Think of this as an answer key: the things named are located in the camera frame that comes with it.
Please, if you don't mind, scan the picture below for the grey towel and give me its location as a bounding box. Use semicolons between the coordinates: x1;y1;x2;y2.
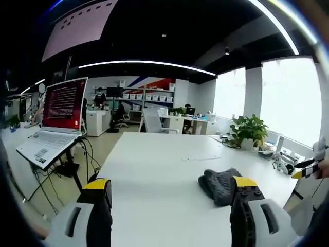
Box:
197;167;244;207

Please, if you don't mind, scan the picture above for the black monitor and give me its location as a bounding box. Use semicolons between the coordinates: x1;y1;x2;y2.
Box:
106;86;124;98

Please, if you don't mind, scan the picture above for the long ceiling light strip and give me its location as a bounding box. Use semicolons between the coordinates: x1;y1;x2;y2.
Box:
249;0;301;56
78;60;216;77

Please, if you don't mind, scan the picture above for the small green plant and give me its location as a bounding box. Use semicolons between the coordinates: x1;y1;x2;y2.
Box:
7;114;22;129

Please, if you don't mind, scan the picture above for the shelf with white bins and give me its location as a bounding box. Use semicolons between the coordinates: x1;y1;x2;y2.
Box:
118;77;177;110

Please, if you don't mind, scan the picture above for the white laptop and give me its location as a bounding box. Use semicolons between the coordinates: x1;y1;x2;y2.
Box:
15;76;89;171

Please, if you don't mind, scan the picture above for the black office chair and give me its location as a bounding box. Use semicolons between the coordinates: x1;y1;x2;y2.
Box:
114;113;131;129

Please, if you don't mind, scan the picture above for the white controller device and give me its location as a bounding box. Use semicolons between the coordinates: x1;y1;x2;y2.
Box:
272;154;295;174

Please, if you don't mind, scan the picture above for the black laptop stand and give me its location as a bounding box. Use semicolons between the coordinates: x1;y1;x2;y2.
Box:
30;136;89;192

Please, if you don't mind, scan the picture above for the white standing device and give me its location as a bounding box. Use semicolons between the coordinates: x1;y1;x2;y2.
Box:
274;135;285;158

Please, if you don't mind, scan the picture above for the white cabinet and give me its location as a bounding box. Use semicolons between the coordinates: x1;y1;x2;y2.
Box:
86;108;112;137

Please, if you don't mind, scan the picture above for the white office chair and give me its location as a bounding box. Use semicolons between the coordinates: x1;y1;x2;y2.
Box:
139;107;179;135

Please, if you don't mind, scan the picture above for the green potted plant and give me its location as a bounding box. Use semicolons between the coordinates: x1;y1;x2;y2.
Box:
229;114;269;147

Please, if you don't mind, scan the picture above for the person's right hand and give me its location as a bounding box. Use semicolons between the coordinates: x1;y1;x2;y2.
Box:
315;160;329;180

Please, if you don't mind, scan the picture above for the white plant pot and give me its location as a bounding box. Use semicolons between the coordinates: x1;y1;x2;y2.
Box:
240;138;255;151

